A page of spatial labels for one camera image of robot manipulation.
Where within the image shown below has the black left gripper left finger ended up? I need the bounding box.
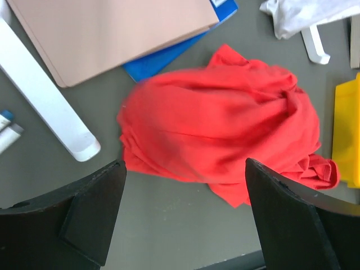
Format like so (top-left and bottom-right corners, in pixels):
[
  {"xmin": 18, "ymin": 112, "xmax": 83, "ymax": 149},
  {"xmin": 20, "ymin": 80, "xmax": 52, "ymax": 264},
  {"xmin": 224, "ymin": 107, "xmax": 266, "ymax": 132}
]
[{"xmin": 1, "ymin": 160, "xmax": 127, "ymax": 269}]

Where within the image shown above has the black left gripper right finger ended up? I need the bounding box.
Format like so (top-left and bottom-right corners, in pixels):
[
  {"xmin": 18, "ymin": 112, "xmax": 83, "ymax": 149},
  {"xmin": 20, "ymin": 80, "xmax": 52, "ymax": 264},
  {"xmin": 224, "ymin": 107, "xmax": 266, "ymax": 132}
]
[{"xmin": 245, "ymin": 159, "xmax": 359, "ymax": 269}]

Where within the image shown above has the red tank top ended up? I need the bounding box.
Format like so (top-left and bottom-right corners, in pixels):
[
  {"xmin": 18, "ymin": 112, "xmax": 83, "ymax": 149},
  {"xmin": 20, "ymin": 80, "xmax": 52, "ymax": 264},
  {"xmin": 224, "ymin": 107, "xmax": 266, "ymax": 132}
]
[{"xmin": 117, "ymin": 44, "xmax": 340, "ymax": 208}]

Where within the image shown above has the white tank top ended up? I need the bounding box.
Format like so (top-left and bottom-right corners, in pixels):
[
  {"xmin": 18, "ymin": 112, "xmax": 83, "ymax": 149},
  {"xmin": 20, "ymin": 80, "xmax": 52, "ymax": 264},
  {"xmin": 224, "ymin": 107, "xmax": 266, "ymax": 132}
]
[{"xmin": 259, "ymin": 0, "xmax": 359, "ymax": 39}]

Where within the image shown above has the grey cap marker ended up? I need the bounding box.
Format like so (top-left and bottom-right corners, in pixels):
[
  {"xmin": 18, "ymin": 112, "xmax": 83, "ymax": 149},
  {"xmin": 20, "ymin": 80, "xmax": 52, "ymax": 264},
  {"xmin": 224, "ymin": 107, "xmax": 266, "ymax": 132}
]
[{"xmin": 0, "ymin": 124, "xmax": 24, "ymax": 154}]

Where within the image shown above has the blue cap marker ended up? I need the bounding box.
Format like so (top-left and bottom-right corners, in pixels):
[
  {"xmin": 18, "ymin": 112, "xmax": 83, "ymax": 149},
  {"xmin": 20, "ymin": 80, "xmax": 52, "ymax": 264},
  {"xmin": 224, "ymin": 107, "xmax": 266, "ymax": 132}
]
[{"xmin": 0, "ymin": 110, "xmax": 14, "ymax": 131}]

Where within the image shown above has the yellow plastic bin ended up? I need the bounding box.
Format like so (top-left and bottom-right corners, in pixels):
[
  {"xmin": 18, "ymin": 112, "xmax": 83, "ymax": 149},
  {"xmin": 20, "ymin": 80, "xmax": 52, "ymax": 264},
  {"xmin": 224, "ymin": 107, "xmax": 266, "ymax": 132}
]
[{"xmin": 332, "ymin": 74, "xmax": 359, "ymax": 188}]

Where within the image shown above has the silver clothes rack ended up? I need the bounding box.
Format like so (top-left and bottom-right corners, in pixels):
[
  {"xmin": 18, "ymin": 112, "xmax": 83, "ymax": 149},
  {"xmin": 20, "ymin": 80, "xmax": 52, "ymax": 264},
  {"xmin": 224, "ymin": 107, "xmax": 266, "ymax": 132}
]
[{"xmin": 1, "ymin": 1, "xmax": 357, "ymax": 167}]

